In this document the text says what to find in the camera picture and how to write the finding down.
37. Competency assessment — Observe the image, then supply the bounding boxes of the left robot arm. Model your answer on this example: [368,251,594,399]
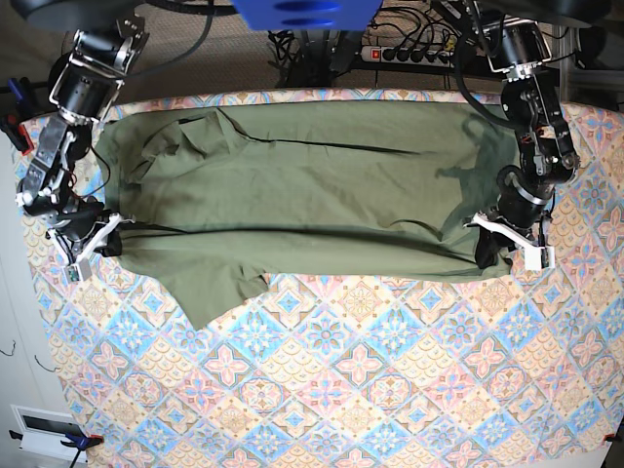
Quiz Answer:
[453,1,580,271]

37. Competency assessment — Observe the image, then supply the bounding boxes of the white power strip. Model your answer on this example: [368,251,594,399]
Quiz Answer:
[360,46,452,67]

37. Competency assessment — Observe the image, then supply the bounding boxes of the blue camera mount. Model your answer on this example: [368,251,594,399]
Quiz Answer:
[231,0,382,31]

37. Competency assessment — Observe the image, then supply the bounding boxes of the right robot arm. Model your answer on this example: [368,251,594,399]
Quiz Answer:
[16,12,149,267]

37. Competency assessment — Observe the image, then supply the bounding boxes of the white floor outlet box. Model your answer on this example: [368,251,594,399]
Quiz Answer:
[9,405,83,462]

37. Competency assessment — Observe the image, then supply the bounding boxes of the table clamp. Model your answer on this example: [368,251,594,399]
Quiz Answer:
[9,430,104,452]
[1,77,34,155]
[604,434,623,443]

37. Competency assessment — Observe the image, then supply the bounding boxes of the lower right table clamp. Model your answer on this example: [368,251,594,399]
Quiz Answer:
[604,434,623,443]

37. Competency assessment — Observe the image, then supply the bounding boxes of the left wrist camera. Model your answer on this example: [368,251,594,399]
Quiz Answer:
[524,246,556,271]

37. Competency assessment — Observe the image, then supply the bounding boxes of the lower left table clamp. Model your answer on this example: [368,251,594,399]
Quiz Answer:
[9,430,104,452]

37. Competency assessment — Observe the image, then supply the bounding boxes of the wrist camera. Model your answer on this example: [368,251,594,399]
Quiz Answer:
[64,259,92,283]
[524,246,556,271]

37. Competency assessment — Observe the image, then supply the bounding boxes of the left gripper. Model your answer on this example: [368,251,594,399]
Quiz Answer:
[464,187,554,269]

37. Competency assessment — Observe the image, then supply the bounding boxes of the patterned tablecloth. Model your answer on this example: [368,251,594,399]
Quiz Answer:
[21,104,623,467]

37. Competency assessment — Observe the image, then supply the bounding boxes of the green t-shirt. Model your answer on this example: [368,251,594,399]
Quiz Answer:
[97,101,518,329]

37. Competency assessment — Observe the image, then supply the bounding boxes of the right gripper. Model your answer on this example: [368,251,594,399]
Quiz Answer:
[46,207,135,266]

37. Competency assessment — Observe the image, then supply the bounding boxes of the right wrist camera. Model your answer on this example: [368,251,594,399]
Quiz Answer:
[64,259,92,283]

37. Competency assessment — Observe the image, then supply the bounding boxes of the upper left table clamp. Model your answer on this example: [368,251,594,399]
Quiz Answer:
[1,77,34,155]

